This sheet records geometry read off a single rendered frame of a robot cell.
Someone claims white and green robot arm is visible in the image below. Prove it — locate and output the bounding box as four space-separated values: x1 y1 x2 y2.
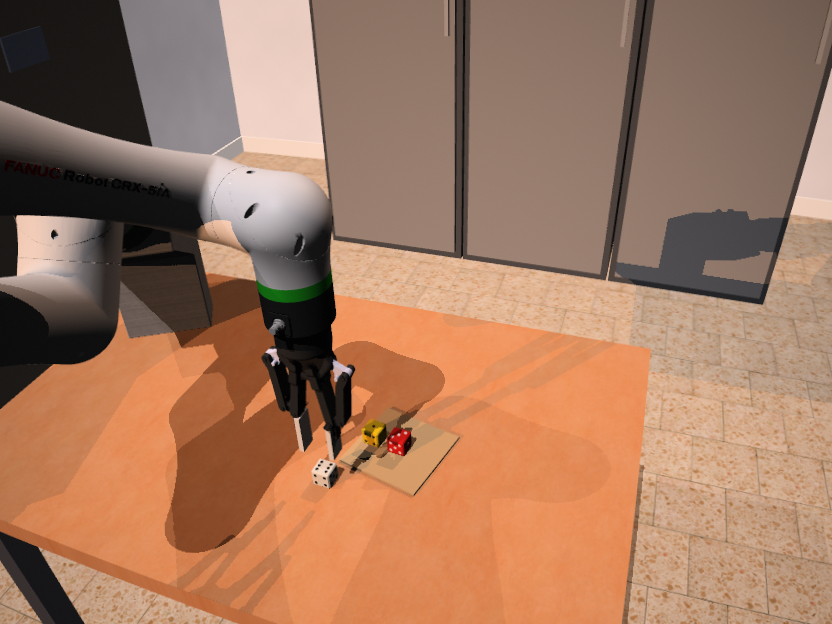
0 101 336 367

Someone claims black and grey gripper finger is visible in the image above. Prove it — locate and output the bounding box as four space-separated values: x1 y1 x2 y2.
261 346 313 452
304 356 355 461

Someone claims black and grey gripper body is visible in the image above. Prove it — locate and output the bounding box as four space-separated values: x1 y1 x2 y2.
273 325 337 381

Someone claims tan flat mat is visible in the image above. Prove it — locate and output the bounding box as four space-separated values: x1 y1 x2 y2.
339 408 459 496

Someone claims dark red die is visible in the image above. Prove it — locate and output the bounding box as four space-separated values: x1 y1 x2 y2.
387 427 412 456

